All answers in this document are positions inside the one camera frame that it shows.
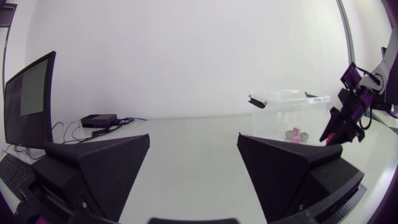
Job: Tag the green toy brick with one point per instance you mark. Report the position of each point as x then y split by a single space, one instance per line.
304 136
290 134

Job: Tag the red toy brick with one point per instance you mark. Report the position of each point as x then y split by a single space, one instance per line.
329 137

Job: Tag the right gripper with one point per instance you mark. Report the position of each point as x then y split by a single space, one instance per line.
354 104

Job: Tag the black power brick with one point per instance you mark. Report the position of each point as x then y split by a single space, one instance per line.
99 120

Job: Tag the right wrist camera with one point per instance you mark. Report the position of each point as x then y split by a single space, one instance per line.
351 77

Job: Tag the dark screen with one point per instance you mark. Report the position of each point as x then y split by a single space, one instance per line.
28 102

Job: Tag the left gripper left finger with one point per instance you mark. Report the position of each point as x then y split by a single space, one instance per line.
102 174

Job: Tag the clear plastic container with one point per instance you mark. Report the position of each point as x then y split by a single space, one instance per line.
289 109

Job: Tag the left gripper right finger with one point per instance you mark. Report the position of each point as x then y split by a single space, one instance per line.
276 177

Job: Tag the pink toy brick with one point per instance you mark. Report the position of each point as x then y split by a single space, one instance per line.
295 139
297 130

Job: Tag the black keyboard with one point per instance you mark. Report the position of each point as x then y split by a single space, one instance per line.
15 174

